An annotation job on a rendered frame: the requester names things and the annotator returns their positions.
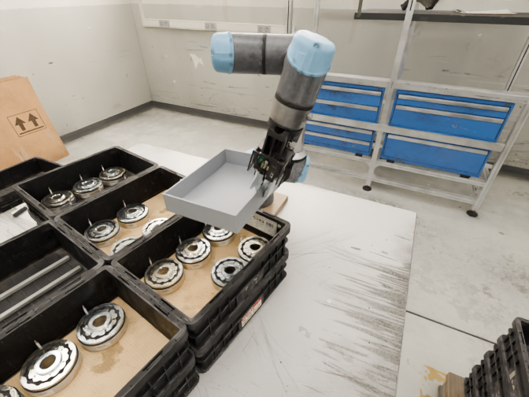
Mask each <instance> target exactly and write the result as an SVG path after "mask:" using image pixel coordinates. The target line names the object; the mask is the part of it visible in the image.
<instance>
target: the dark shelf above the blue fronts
mask: <svg viewBox="0 0 529 397"><path fill-rule="evenodd" d="M406 11H407V9H406V10H405V11H403V10H402V9H365V10H361V17H357V12H356V13H355V14H354V20H405V15H406ZM453 11H454V10H423V9H414V11H413V15H412V20H411V22H412V21H429V22H450V23H470V24H510V25H529V13H517V14H519V15H489V14H459V13H455V12H453Z"/></svg>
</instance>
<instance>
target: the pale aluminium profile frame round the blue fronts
mask: <svg viewBox="0 0 529 397"><path fill-rule="evenodd" d="M293 1H294V0H287V6H286V28H285V34H292V18H293ZM419 8H420V3H419V2H416V0H409V4H408V8H407V11H406V15H405V21H404V24H403V28H402V31H401V38H400V41H399V44H398V50H397V54H396V58H395V61H394V67H393V71H392V74H391V78H390V84H389V87H388V91H387V96H386V99H384V100H383V104H384V107H383V113H382V117H381V121H380V124H376V123H371V122H366V121H356V120H351V119H346V118H341V117H333V116H328V115H322V114H317V113H311V114H312V115H313V118H312V119H311V120H315V121H323V122H328V123H333V124H342V125H347V126H351V127H356V128H365V129H370V130H374V131H375V133H376V134H377V137H376V141H375V143H373V144H372V149H374V150H373V154H372V157H367V156H363V154H357V153H355V154H351V153H347V152H344V151H340V150H332V149H328V148H324V147H317V146H313V145H309V144H308V143H304V146H303V148H304V149H305V150H311V151H314V152H318V153H322V154H329V155H333V156H337V157H341V158H348V159H352V160H356V161H362V162H366V163H367V165H368V167H369V170H368V171H367V172H365V173H360V172H356V171H353V170H348V169H342V168H339V167H334V166H331V165H325V164H321V163H317V162H314V161H309V167H313V168H316V169H322V170H326V171H330V172H333V173H340V174H343V175H347V176H353V177H357V178H361V179H364V180H366V184H365V185H367V186H363V187H362V189H363V190H365V191H370V190H371V189H372V188H371V187H369V186H370V184H371V181H374V182H378V183H381V184H388V185H391V186H395V187H401V188H404V189H409V190H412V191H418V192H422V193H425V194H429V195H435V196H439V197H443V198H446V199H452V200H457V201H460V202H466V203H470V204H473V205H472V210H468V211H467V212H466V214H467V215H469V216H471V217H477V216H478V214H477V213H476V212H475V211H478V209H479V208H480V206H481V204H482V202H483V200H484V198H485V197H486V194H487V192H488V191H489V189H490V187H491V185H492V183H493V182H494V179H495V177H496V175H497V174H498V172H499V170H500V168H501V166H502V165H503V163H504V161H505V159H506V157H507V155H508V154H509V151H510V150H511V148H512V145H513V144H514V142H515V141H516V138H517V136H518V135H519V133H520V131H521V129H522V127H523V125H524V123H525V121H526V120H527V118H528V116H529V101H528V103H527V104H524V106H523V108H522V110H521V112H520V115H519V116H518V117H514V116H509V119H508V121H515V124H514V125H513V127H512V130H511V132H510V133H509V136H508V138H507V140H506V141H505V143H504V144H502V143H493V142H488V141H482V140H477V139H469V138H464V137H458V136H453V135H444V134H439V133H433V132H425V131H420V130H415V129H409V128H400V127H395V126H390V125H388V123H389V119H390V114H391V110H392V107H393V104H394V99H395V95H396V92H397V89H394V86H395V83H396V80H400V79H401V76H402V73H403V69H404V66H405V60H406V57H407V54H408V51H409V45H410V42H411V38H412V33H413V29H414V27H415V23H416V22H415V21H413V23H412V25H411V27H410V24H411V20H412V15H413V11H414V9H419ZM319 13H320V0H315V5H314V14H313V33H316V34H317V30H318V21H319ZM528 53H529V36H528V37H527V41H526V42H525V44H524V46H523V49H522V51H521V53H520V56H519V57H518V60H517V62H516V64H515V66H514V68H513V71H512V73H511V75H510V77H509V80H508V82H507V84H506V85H505V88H504V91H511V89H512V86H513V84H514V83H515V81H516V78H517V77H518V74H519V72H520V70H521V68H522V66H523V63H524V62H525V60H526V57H527V55H528ZM392 82H393V86H392V88H391V84H392ZM386 132H388V133H393V134H398V135H407V136H412V137H416V138H421V139H429V140H434V141H439V142H444V143H453V144H458V145H462V146H467V147H476V148H481V149H486V150H495V151H500V153H499V155H498V157H497V159H496V161H495V163H494V164H493V165H491V164H487V163H486V164H485V166H484V168H483V171H482V172H481V176H482V179H478V178H477V177H473V176H466V175H462V174H460V175H457V174H452V173H445V172H441V171H437V170H433V169H425V168H421V167H417V166H414V165H406V164H402V163H398V162H394V161H391V160H383V159H382V158H379V157H380V154H381V150H382V147H383V142H384V139H385V135H386ZM380 165H381V166H386V167H390V168H394V169H400V170H405V171H409V172H412V173H419V174H424V175H427V176H434V177H438V178H443V179H446V180H453V181H457V182H461V183H465V184H471V185H472V192H473V197H469V196H465V195H459V194H455V193H452V192H448V191H441V190H438V189H434V188H430V187H424V186H420V185H416V184H410V183H406V182H402V181H398V180H392V179H388V178H384V177H381V176H377V175H376V174H375V168H376V167H377V166H380ZM489 169H491V170H490V172H489ZM480 187H481V190H480Z"/></svg>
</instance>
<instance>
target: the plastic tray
mask: <svg viewBox="0 0 529 397"><path fill-rule="evenodd" d="M250 158H251V153H246V152H242V151H238V150H232V149H228V148H224V149H223V150H221V151H220V152H219V153H217V154H216V155H214V156H213V157H212V158H210V159H209V160H208V161H206V162H205V163H204V164H202V165H201V166H199V167H198V168H197V169H196V170H194V171H193V172H192V173H190V174H189V175H187V176H186V177H184V178H183V179H182V180H181V181H179V182H178V183H177V184H175V185H174V186H172V187H171V188H169V189H168V190H167V191H166V192H164V193H163V198H164V201H165V206H166V210H167V211H169V212H172V213H176V214H179V215H181V216H184V217H188V218H190V219H193V220H196V221H200V222H203V223H206V224H210V225H212V226H215V227H218V228H222V229H224V230H227V231H229V232H234V233H236V234H238V233H239V231H240V230H241V229H242V228H243V226H244V225H245V224H246V223H247V222H248V220H249V219H250V218H251V217H252V216H253V215H254V214H255V213H256V211H257V210H258V209H259V208H260V206H261V205H262V204H263V203H264V201H265V200H266V199H267V198H268V197H265V198H263V194H264V192H265V190H266V189H267V187H268V184H269V181H267V180H264V183H263V184H262V185H261V186H260V187H259V188H258V190H257V191H256V189H255V187H254V188H252V189H250V184H251V182H252V181H253V179H254V178H253V175H254V171H255V170H254V167H253V166H252V167H251V168H250V170H249V171H247V168H248V165H249V162H250Z"/></svg>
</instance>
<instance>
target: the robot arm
mask: <svg viewBox="0 0 529 397"><path fill-rule="evenodd" d="M210 53H211V61H212V65H213V68H214V70H215V71H216V72H222V73H227V74H260V75H279V76H280V79H279V84H278V87H277V89H276V93H275V95H274V99H273V101H272V106H271V109H270V111H269V119H268V126H269V128H268V132H267V135H266V137H265V139H263V140H262V141H261V142H260V143H259V144H258V145H257V146H256V147H254V148H252V149H250V150H248V151H247V153H251V158H250V162H249V165H248V168H247V171H249V170H250V168H251V167H252V166H253V167H254V170H255V171H254V175H253V178H254V179H253V181H252V182H251V184H250V189H252V188H254V187H255V189H256V191H257V190H258V188H259V187H260V186H261V185H262V184H263V183H264V181H265V180H267V181H269V184H268V187H267V189H266V190H265V191H264V194H263V198H265V197H268V198H267V199H266V200H265V201H264V203H263V204H262V205H261V206H260V208H259V209H263V208H266V207H268V206H270V205H271V204H272V203H273V201H274V193H273V192H274V191H276V190H277V189H278V188H279V186H280V185H281V184H282V183H283V182H285V183H293V184H295V183H302V182H304V181H305V179H306V177H307V174H308V171H309V156H308V155H307V154H306V150H305V149H304V148H303V146H304V138H305V125H306V122H307V120H308V119H310V120H311V119H312V118H313V115H312V114H311V113H310V112H311V111H312V109H313V106H314V104H315V102H316V99H317V96H318V94H319V92H320V89H321V87H322V85H323V82H324V80H325V77H326V75H327V73H328V72H329V70H330V68H331V62H332V59H333V57H334V54H335V45H334V43H333V42H331V41H330V40H329V39H327V38H325V37H323V36H321V35H318V34H316V33H312V32H310V31H306V30H300V31H297V32H295V33H293V34H271V33H267V34H265V33H240V32H217V33H215V34H214V35H213V37H212V39H211V47H210ZM252 158H253V160H252ZM265 175H266V176H265Z"/></svg>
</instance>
